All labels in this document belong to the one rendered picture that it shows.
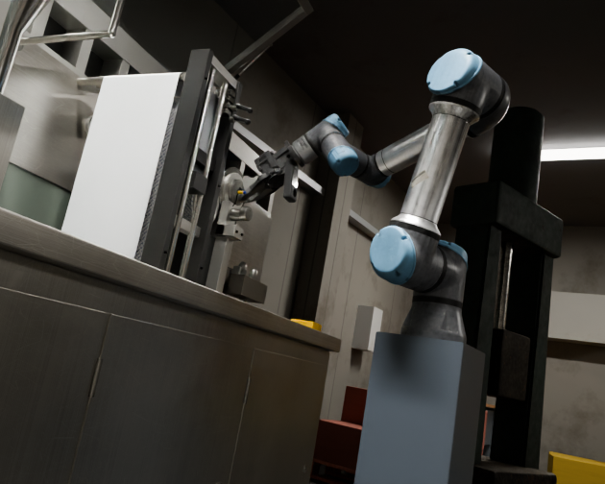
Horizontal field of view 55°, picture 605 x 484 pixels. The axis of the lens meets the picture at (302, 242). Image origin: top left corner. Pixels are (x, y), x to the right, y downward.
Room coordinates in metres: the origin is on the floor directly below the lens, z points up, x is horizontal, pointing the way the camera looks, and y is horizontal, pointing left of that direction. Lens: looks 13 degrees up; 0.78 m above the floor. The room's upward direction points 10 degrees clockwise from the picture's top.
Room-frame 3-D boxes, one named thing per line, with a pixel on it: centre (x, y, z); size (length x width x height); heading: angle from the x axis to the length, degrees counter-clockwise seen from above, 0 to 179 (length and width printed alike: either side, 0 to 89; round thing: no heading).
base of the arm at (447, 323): (1.35, -0.34, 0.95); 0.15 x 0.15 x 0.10
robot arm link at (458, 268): (1.34, -0.33, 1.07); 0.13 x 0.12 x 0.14; 130
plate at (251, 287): (1.85, 0.30, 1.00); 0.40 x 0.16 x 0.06; 66
